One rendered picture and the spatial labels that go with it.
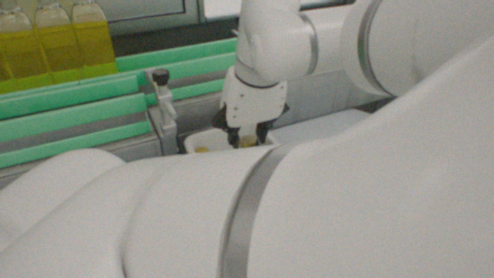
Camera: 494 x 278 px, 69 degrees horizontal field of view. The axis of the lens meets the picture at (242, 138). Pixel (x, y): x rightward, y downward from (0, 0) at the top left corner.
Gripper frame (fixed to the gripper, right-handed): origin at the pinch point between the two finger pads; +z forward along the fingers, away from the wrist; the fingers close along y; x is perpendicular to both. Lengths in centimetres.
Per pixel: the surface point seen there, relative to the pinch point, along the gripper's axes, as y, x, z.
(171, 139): 12.9, -5.5, 3.1
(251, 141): -4.7, -6.3, 11.1
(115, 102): 21.2, -9.4, -5.3
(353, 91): -37.9, -14.7, 12.1
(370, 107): -67, -30, 41
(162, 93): 13.4, -7.9, -6.8
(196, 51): 1.8, -26.1, 0.2
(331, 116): -31.5, -12.3, 17.4
